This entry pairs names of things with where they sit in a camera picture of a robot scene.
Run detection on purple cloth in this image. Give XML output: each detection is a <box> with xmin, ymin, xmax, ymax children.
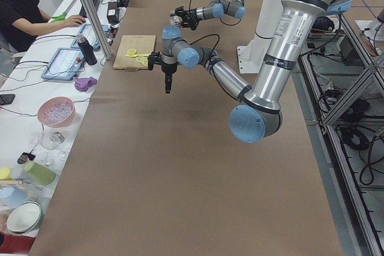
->
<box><xmin>73</xmin><ymin>77</ymin><xmax>98</xmax><ymax>92</ymax></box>

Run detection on white green bowl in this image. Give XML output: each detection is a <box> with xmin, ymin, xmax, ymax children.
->
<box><xmin>7</xmin><ymin>201</ymin><xmax>44</xmax><ymax>234</ymax></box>

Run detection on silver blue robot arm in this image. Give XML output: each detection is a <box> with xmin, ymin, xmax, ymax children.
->
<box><xmin>169</xmin><ymin>0</ymin><xmax>245</xmax><ymax>31</ymax></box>
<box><xmin>148</xmin><ymin>0</ymin><xmax>352</xmax><ymax>143</ymax></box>

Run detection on blue teach pendant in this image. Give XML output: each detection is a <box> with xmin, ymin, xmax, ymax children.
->
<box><xmin>41</xmin><ymin>48</ymin><xmax>84</xmax><ymax>81</ymax></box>
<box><xmin>70</xmin><ymin>23</ymin><xmax>109</xmax><ymax>51</ymax></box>

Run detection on pink bowl with ice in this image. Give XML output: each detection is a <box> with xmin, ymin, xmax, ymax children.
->
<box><xmin>37</xmin><ymin>97</ymin><xmax>76</xmax><ymax>128</ymax></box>

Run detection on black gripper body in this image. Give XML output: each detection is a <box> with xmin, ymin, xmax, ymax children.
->
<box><xmin>148</xmin><ymin>52</ymin><xmax>178</xmax><ymax>75</ymax></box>
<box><xmin>170</xmin><ymin>6</ymin><xmax>200</xmax><ymax>30</ymax></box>

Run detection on green tumbler cup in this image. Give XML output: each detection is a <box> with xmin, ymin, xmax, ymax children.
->
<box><xmin>22</xmin><ymin>161</ymin><xmax>56</xmax><ymax>186</ymax></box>

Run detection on yellow plastic knife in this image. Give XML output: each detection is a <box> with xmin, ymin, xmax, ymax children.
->
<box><xmin>125</xmin><ymin>53</ymin><xmax>149</xmax><ymax>58</ymax></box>

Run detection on black smartphone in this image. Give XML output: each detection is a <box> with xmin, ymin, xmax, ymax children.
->
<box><xmin>0</xmin><ymin>94</ymin><xmax>16</xmax><ymax>106</ymax></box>

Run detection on aluminium frame post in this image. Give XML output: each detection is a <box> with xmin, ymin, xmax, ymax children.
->
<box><xmin>80</xmin><ymin>0</ymin><xmax>112</xmax><ymax>60</ymax></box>

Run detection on blue teach pendant near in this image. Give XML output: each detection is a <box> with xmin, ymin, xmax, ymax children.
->
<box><xmin>41</xmin><ymin>48</ymin><xmax>84</xmax><ymax>81</ymax></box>

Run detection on light blue cup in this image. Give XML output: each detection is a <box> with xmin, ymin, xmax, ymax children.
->
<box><xmin>1</xmin><ymin>186</ymin><xmax>28</xmax><ymax>209</ymax></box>

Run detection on white camera post base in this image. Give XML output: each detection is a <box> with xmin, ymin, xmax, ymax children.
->
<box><xmin>238</xmin><ymin>0</ymin><xmax>283</xmax><ymax>74</ymax></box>

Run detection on clear glass sauce bottle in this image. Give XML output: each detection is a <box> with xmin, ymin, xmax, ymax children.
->
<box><xmin>169</xmin><ymin>16</ymin><xmax>182</xmax><ymax>29</ymax></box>

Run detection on clear wine glass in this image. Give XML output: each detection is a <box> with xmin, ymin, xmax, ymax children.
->
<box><xmin>37</xmin><ymin>131</ymin><xmax>65</xmax><ymax>150</ymax></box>

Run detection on yellow cup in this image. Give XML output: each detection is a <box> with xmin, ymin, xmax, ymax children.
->
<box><xmin>0</xmin><ymin>167</ymin><xmax>12</xmax><ymax>180</ymax></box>

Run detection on seated person black shirt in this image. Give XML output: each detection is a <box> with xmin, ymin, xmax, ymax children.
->
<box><xmin>1</xmin><ymin>0</ymin><xmax>85</xmax><ymax>52</ymax></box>

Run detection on black water bottle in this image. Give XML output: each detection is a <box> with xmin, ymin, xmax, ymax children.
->
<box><xmin>76</xmin><ymin>34</ymin><xmax>97</xmax><ymax>65</ymax></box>

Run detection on blue teach pendant far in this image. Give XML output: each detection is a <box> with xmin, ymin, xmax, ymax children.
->
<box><xmin>70</xmin><ymin>23</ymin><xmax>109</xmax><ymax>51</ymax></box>

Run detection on bamboo cutting board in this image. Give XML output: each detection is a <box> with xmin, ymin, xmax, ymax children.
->
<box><xmin>113</xmin><ymin>35</ymin><xmax>156</xmax><ymax>71</ymax></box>

